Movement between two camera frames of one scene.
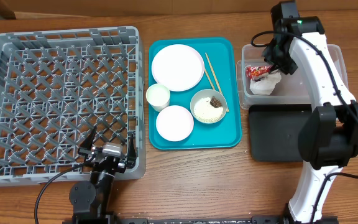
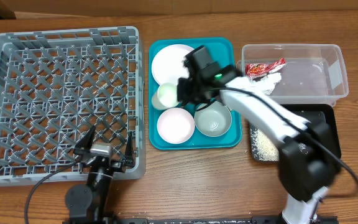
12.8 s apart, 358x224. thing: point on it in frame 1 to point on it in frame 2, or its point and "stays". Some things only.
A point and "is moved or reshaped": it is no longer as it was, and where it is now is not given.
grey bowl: (208, 93) is moved or reshaped
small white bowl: (174, 123) stays
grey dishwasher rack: (43, 93) stays
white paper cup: (158, 95) is moved or reshaped
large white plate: (178, 67) stays
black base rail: (255, 219) stays
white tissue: (265, 86) stays
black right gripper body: (276, 63) to (185, 90)
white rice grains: (204, 112) to (263, 149)
